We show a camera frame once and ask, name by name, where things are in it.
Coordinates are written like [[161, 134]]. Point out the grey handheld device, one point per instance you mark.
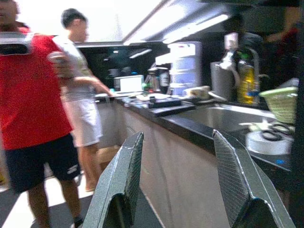
[[14, 44]]

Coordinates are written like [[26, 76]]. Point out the black-topped kitchen counter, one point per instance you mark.
[[180, 166]]

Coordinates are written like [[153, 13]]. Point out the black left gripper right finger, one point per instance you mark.
[[247, 190]]

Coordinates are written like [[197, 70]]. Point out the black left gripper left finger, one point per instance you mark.
[[118, 180]]

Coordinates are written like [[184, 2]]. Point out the dark glass bottle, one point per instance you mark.
[[164, 79]]

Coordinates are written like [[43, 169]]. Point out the steel kitchen sink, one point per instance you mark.
[[218, 116]]

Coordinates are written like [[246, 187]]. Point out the white water purifier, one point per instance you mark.
[[185, 64]]

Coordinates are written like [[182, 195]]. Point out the white box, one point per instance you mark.
[[129, 83]]

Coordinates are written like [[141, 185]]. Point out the beige sponge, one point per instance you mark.
[[198, 91]]

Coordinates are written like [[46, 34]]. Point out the green woven basket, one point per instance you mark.
[[281, 105]]

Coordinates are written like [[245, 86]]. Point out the yellow oil bottle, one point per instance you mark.
[[247, 83]]

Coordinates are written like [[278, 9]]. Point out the white tape roll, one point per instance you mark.
[[266, 145]]

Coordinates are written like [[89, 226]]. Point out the person in white shirt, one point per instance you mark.
[[82, 114]]

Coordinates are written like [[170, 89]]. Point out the person in red shirt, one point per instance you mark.
[[28, 99]]

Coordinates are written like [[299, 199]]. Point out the black flat cooktop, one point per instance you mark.
[[165, 103]]

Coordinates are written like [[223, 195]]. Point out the grey tall container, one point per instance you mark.
[[222, 80]]

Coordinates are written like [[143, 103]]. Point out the black scissors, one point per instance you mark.
[[273, 133]]

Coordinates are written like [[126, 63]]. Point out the clear bottle with white label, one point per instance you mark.
[[229, 52]]

